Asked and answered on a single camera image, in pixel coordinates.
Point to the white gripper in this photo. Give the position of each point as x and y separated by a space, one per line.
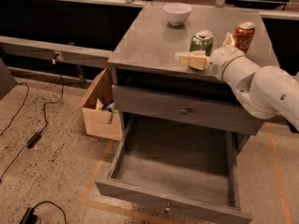
223 59

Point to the green crushed soda can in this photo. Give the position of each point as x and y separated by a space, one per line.
202 40

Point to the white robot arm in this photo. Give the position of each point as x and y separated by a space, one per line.
263 91

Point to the red cola can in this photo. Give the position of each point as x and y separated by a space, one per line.
243 34

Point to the closed grey top drawer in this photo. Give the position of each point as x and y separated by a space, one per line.
222 116

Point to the grey drawer cabinet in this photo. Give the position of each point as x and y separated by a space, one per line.
197 84

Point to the open grey middle drawer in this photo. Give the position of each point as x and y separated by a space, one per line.
177 168

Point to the white ceramic bowl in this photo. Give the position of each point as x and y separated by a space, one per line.
177 13

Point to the cardboard box with items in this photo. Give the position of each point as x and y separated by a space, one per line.
98 121

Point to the grey metal railing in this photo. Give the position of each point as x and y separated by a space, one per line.
128 34

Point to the black adapter at bottom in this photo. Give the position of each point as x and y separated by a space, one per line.
29 217

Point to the black power adapter with cable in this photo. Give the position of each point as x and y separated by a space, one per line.
27 117

